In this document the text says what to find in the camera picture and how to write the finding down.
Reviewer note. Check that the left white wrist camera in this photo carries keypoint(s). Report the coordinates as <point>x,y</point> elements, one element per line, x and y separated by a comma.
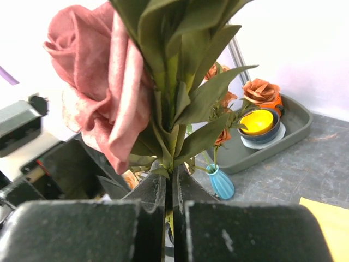
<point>23,136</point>

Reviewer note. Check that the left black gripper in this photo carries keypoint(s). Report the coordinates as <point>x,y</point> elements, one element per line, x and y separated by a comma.
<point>65,171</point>

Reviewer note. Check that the mauve purple rose stem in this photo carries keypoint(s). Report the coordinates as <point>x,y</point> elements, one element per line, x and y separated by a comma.
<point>144,85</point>

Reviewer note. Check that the grey green plastic tray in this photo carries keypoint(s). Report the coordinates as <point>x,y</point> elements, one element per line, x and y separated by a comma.
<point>235,157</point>

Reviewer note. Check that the orange plastic cup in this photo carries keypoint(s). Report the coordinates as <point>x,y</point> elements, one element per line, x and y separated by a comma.
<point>276,105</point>

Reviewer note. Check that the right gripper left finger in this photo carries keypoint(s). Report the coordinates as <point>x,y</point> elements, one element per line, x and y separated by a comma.
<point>130,229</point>

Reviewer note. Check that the white plate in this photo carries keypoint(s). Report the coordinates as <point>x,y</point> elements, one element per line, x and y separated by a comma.
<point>254,145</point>

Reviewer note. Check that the dark grey bowl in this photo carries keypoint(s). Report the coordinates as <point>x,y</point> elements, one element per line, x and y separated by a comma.
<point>266,136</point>

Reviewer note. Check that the brown rose stem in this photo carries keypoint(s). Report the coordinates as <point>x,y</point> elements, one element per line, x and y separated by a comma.
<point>255,92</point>

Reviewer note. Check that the orange wrapping paper sheet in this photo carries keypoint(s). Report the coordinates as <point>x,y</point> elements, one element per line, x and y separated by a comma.
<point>333,221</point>

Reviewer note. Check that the left aluminium frame post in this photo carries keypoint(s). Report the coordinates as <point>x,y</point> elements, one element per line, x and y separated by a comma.
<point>238,59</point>

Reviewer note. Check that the blue ribbed vase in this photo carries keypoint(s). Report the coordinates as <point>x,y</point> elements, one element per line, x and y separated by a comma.
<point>220,182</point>

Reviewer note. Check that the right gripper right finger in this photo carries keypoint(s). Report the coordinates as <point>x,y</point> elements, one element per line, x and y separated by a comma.
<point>206,229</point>

